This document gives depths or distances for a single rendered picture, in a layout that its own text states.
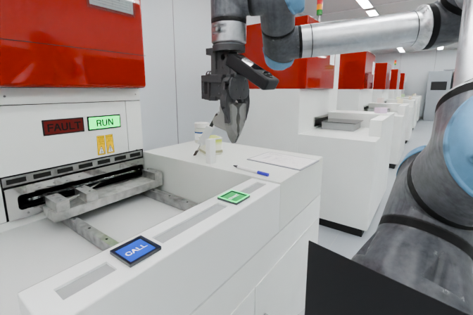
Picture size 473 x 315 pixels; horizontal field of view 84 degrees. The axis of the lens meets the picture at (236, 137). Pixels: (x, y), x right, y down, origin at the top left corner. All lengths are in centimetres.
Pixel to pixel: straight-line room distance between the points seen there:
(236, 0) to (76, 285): 54
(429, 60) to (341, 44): 1292
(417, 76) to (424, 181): 1315
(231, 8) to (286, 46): 15
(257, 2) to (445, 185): 43
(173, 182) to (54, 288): 65
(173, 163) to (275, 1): 66
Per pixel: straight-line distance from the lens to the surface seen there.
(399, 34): 70
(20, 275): 79
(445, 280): 43
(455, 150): 35
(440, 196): 40
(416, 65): 1356
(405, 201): 46
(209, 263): 55
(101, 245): 78
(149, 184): 103
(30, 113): 97
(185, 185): 99
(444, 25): 73
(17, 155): 97
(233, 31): 57
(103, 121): 105
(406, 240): 43
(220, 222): 54
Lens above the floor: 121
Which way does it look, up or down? 10 degrees down
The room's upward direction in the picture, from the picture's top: straight up
